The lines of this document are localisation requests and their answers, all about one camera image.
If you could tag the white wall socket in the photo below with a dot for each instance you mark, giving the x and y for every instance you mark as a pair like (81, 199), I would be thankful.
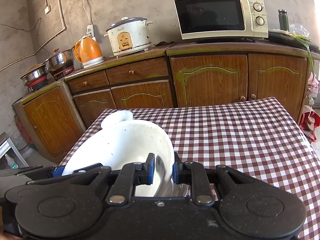
(47, 9)

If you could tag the white power strip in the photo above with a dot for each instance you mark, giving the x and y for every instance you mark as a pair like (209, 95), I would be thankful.
(90, 30)

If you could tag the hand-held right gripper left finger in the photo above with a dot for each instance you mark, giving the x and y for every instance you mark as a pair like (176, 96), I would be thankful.
(150, 170)

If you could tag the green onion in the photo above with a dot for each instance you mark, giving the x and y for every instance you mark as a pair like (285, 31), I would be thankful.
(306, 41)

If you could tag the red bag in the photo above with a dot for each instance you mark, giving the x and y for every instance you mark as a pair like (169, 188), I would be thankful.
(311, 125)

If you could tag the white rice cooker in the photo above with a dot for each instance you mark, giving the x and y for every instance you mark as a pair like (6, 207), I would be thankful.
(130, 36)

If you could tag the clear plastic bottle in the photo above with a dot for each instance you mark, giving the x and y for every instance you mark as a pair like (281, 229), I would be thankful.
(11, 161)

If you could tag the red checkered tablecloth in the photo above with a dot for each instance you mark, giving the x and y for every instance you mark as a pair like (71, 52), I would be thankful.
(225, 140)

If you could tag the lidded steel pot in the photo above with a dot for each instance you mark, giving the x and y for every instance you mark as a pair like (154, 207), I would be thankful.
(60, 58)

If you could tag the green thermos bottle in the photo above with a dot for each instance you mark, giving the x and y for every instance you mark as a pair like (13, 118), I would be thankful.
(283, 20)

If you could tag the wooden corner cabinet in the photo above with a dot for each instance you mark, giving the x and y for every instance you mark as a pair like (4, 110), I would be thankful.
(50, 120)

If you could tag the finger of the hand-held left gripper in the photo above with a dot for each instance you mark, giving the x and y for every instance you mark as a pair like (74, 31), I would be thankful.
(87, 169)
(57, 172)

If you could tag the wooden double door cabinet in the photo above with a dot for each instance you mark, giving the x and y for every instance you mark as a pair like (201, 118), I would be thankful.
(237, 77)

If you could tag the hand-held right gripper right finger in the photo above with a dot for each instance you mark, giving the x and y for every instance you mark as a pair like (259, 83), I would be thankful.
(176, 168)

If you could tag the cream microwave oven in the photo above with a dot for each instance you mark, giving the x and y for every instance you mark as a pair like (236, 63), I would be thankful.
(220, 15)

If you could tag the pink cloth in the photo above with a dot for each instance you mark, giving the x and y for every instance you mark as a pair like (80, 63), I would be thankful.
(314, 80)

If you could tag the clear plastic bag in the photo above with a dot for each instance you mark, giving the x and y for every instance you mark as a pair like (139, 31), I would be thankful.
(298, 30)

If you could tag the wide white ceramic bowl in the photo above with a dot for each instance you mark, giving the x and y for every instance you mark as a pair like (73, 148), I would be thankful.
(125, 145)

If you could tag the dark cloth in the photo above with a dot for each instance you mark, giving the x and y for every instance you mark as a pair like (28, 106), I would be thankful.
(163, 43)

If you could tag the white metal frame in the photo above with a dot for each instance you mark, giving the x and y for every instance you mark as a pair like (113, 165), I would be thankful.
(10, 145)

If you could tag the red black induction cooker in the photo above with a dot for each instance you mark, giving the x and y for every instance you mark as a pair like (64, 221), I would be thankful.
(37, 84)
(62, 71)

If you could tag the wooden drawer cabinet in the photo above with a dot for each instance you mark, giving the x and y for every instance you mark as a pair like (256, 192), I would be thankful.
(120, 90)

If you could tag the orange electric kettle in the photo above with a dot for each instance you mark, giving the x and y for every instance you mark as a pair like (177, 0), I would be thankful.
(88, 51)

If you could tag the white wall pipe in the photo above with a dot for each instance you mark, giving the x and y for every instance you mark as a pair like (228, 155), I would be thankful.
(61, 5)

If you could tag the blue patterned white bowl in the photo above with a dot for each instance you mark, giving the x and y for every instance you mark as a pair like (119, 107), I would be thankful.
(117, 117)

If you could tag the deep steel bowl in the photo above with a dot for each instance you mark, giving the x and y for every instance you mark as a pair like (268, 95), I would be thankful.
(180, 190)

